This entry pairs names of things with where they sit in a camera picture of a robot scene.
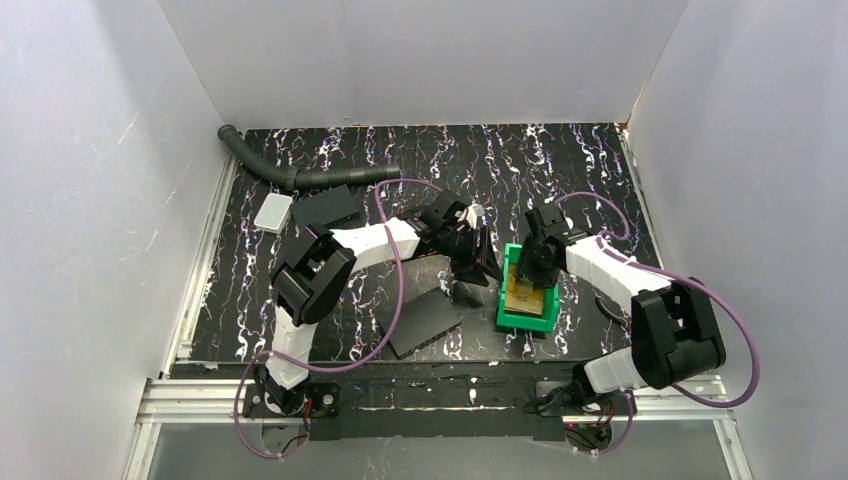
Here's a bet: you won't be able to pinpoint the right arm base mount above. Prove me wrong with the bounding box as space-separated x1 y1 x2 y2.
524 380 637 456

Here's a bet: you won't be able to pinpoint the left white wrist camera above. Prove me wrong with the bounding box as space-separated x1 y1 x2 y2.
463 204 486 229

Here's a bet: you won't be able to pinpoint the white plastic box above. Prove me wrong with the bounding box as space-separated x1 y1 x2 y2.
254 193 293 235

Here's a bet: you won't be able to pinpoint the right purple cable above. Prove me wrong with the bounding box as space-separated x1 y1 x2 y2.
553 192 762 458

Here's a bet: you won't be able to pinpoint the black foam block front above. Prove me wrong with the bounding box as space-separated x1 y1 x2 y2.
378 288 462 361

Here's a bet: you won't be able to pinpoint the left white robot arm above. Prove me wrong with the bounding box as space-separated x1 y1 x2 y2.
255 191 504 399

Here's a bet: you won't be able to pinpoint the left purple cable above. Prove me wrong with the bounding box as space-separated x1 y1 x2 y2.
233 177 445 461

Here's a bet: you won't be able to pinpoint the black corrugated hose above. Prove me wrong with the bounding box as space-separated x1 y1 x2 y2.
217 123 403 192

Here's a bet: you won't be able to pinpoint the green plastic card tray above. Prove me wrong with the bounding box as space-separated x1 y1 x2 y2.
496 243 560 334

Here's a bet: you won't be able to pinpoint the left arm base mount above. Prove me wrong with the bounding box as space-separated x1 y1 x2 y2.
240 366 341 455

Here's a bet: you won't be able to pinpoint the cards in green tray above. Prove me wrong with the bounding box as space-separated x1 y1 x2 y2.
504 277 545 317

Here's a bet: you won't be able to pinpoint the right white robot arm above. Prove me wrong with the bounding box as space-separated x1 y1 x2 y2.
515 204 726 403

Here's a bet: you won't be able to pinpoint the purple cable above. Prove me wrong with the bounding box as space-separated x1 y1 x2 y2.
233 177 445 461
553 192 762 458

